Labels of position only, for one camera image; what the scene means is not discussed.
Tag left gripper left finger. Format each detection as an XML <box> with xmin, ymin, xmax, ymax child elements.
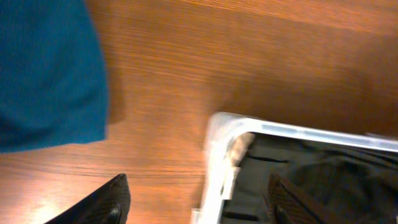
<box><xmin>45</xmin><ymin>174</ymin><xmax>131</xmax><ymax>224</ymax></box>

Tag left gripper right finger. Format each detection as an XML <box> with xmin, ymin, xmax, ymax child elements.
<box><xmin>266</xmin><ymin>172</ymin><xmax>348</xmax><ymax>224</ymax></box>

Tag black garment with tag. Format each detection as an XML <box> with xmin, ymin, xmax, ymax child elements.
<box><xmin>221</xmin><ymin>133</ymin><xmax>397</xmax><ymax>223</ymax></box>

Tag clear plastic storage bin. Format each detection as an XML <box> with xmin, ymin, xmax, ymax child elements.
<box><xmin>191</xmin><ymin>112</ymin><xmax>397</xmax><ymax>224</ymax></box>

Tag folded blue cloth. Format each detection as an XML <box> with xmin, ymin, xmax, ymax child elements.
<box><xmin>1</xmin><ymin>0</ymin><xmax>108</xmax><ymax>152</ymax></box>

